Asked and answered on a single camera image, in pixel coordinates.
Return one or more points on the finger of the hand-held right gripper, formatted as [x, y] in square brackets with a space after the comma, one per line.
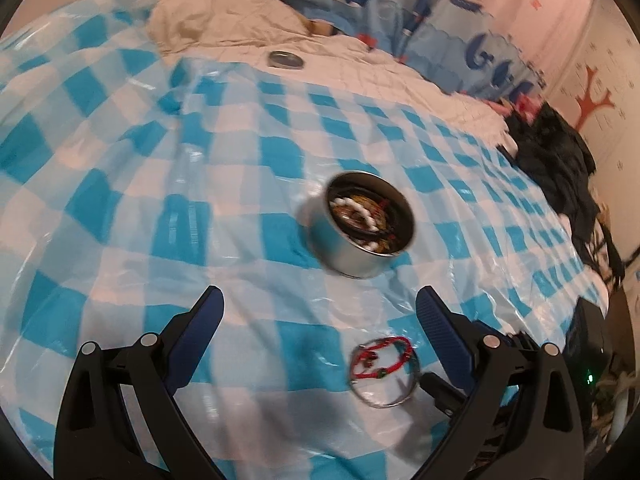
[440, 391]

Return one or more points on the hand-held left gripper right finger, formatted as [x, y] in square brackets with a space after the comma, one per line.
[442, 330]

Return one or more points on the pink cloth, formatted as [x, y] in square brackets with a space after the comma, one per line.
[527, 105]

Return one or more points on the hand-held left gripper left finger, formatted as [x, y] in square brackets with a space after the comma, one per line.
[200, 327]

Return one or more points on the black garment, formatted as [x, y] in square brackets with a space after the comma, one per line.
[555, 155]

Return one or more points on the blue white checkered plastic sheet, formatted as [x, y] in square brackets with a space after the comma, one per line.
[125, 160]

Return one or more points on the white quilt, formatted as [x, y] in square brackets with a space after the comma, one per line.
[225, 20]

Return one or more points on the round metal tin lid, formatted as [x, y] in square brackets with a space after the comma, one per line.
[286, 60]

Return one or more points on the round metal tin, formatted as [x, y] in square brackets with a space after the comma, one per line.
[340, 255]

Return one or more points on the silver bangle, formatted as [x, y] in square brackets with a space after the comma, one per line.
[380, 405]

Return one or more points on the black bangle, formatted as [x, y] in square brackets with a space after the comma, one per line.
[395, 220]

